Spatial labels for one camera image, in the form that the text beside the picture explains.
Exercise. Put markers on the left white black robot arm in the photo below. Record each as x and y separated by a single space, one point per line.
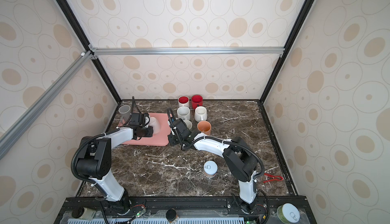
93 159

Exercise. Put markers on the tall dark grey mug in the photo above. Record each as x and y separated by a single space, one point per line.
125 113

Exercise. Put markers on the red handled tool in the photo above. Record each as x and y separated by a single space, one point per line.
270 178

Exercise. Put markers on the white plug adapter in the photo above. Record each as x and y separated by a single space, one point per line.
83 213

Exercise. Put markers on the horizontal aluminium rail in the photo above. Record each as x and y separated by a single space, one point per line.
188 50

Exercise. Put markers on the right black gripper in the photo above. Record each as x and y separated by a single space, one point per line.
170 139

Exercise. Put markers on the white ribbed mug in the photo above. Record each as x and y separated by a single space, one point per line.
200 114

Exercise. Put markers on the diagonal aluminium rail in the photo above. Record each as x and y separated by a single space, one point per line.
25 121

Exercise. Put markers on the pale pink mug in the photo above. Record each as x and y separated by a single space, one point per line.
154 123

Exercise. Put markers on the white mug red inside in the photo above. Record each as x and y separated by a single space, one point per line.
184 101

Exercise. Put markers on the black round knob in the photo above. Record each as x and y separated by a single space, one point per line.
171 215

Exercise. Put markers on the small grey mug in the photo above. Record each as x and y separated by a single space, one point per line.
188 124

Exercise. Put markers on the white lidded small can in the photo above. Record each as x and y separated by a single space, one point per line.
210 169

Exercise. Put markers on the beige mug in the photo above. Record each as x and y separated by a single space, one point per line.
204 127

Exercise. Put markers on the cream speckled mug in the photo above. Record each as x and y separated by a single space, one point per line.
184 113

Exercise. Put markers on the black base frame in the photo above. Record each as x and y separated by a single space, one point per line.
190 210

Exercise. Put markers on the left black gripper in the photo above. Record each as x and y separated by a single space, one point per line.
150 134

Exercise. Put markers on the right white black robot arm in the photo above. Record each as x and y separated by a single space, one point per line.
242 162

